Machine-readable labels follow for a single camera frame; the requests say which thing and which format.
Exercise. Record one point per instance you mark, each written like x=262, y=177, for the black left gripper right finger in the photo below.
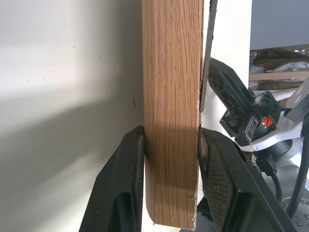
x=231, y=188

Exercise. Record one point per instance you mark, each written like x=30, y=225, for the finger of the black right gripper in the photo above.
x=233, y=123
x=227, y=84

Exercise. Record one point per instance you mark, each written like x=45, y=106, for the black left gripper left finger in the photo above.
x=120, y=183

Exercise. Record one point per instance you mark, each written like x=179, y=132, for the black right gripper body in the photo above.
x=262, y=118

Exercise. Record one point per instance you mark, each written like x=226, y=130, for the wooden board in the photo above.
x=171, y=96

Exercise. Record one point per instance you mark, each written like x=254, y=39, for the light wooden plank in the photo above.
x=277, y=76

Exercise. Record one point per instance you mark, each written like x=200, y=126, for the brown crumpled cloth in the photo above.
x=272, y=59

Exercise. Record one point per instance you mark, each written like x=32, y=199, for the dark grey panel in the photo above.
x=280, y=21

